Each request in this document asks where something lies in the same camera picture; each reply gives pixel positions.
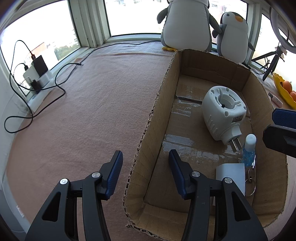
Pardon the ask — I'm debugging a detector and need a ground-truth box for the white power strip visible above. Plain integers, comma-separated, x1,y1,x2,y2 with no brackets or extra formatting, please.
26,71,55,112

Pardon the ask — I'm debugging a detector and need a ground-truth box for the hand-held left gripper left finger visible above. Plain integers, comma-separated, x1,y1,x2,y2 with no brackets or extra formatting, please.
24,150,123,241

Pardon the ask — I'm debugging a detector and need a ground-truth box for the cardboard box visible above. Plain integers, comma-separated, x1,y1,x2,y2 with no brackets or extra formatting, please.
122,49,288,240

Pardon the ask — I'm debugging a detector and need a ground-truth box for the white ring light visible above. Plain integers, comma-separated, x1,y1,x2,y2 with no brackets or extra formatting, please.
269,5,296,48

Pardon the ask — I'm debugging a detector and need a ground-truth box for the checkered cloth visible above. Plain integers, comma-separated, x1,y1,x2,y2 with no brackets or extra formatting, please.
88,40,296,109

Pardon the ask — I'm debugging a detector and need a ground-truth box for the white charger brick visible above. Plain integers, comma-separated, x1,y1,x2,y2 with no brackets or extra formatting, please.
23,67,38,80

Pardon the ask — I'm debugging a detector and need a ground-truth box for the metal key ring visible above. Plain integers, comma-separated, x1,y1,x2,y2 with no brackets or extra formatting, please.
245,167,257,197

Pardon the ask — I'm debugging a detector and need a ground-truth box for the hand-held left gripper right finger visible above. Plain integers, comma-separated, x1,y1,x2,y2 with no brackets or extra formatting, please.
168,149,269,241

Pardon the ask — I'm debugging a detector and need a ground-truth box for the white plug-in mosquito heater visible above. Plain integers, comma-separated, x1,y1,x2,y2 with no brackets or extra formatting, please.
202,85,247,153

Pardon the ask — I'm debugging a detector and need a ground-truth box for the large penguin plush toy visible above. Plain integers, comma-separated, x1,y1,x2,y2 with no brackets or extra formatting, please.
157,0,222,52

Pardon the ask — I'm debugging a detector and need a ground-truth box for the black loose-ended cable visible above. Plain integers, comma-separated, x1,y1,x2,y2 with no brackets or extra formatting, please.
4,62,84,133

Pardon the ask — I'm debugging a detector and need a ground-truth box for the white USB charger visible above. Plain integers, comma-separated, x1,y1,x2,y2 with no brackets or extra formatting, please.
212,163,246,207

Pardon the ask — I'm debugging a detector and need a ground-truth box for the black power bank cable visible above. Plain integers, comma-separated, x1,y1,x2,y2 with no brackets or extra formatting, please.
9,40,35,93

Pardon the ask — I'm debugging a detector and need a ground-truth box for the black power bank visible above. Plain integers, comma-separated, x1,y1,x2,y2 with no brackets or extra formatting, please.
31,55,49,77

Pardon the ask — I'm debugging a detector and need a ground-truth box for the yellow leaf-shaped bowl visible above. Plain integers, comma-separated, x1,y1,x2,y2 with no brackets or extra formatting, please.
272,72,296,107

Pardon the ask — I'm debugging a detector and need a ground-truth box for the small black adapter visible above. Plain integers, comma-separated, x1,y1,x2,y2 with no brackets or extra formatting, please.
30,79,41,92

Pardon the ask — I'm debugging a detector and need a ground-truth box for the small white bottle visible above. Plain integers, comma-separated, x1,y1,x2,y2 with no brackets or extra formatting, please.
268,92,284,107

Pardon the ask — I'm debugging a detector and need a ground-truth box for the black tripod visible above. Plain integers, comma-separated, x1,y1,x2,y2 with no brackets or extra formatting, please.
252,45,289,81

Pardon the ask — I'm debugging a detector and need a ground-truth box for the small penguin plush toy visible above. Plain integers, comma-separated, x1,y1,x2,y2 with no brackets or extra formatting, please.
212,11,255,65

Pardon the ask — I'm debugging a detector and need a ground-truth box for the white window frame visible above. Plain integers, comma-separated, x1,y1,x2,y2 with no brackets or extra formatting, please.
0,0,296,77

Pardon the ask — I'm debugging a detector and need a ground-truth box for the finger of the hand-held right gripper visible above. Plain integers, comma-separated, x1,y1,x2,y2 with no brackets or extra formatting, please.
272,108,296,130
263,123,296,159

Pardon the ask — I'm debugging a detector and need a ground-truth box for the blue liquid refill bottle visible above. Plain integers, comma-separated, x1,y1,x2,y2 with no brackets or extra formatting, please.
242,134,257,168

